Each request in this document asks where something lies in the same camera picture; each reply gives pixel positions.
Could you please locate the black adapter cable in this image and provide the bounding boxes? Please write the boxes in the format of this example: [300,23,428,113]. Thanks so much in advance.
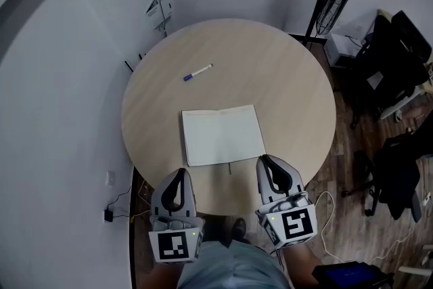
[107,185,133,218]

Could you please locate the white cardboard box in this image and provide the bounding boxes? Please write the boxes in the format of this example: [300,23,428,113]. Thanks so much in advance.
[322,32,365,69]

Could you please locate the white marker with blue cap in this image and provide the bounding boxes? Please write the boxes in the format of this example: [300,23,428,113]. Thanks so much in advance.
[183,63,214,83]

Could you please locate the white wall-mounted box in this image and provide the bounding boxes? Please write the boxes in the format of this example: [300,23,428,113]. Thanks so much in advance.
[144,0,174,32]

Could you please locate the yellow cable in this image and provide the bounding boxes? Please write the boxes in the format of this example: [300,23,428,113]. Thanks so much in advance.
[129,210,152,223]

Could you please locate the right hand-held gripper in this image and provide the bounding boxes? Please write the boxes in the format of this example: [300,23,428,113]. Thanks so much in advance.
[254,154,319,250]

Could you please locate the white floor cable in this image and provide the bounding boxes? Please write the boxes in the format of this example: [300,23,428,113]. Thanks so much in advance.
[313,190,419,265]

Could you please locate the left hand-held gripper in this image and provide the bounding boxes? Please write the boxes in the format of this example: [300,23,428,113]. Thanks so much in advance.
[147,168,206,265]

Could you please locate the black device with blue screen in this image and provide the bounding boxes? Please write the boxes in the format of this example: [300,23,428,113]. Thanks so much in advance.
[311,260,396,289]

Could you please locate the person's dark shoe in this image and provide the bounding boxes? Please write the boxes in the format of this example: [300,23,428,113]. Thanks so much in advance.
[231,217,248,242]

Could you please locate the black office chair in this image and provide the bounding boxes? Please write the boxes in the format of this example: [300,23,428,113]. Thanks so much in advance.
[340,133,433,223]
[349,9,432,130]

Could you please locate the person's right forearm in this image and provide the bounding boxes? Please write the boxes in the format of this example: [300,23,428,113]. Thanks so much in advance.
[281,241,326,289]

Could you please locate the black router antennas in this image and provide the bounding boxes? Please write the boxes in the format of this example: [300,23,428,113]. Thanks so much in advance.
[123,51,147,74]

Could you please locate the white notebook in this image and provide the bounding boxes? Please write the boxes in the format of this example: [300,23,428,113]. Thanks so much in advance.
[181,104,267,175]

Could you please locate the person's grey-blue trousers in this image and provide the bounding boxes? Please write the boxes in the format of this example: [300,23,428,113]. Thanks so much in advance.
[175,239,289,289]

